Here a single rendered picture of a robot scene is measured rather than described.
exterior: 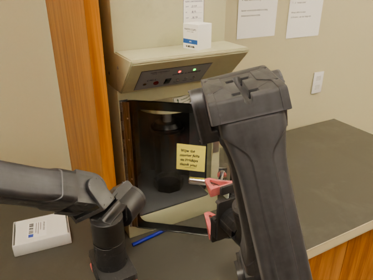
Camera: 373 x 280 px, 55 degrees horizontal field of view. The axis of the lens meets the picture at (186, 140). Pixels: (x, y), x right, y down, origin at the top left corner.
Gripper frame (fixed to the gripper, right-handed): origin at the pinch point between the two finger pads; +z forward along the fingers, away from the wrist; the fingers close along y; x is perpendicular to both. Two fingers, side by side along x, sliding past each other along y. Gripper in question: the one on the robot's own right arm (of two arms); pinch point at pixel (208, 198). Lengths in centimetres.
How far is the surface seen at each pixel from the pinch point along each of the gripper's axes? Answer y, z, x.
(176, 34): 34.7, 23.9, -4.3
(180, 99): 15.8, 26.6, -6.7
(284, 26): 26, 67, -82
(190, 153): 6.3, 11.7, -1.5
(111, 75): 25.2, 27.3, 12.6
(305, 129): -26, 61, -97
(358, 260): -47, -3, -64
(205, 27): 37.0, 15.7, -8.0
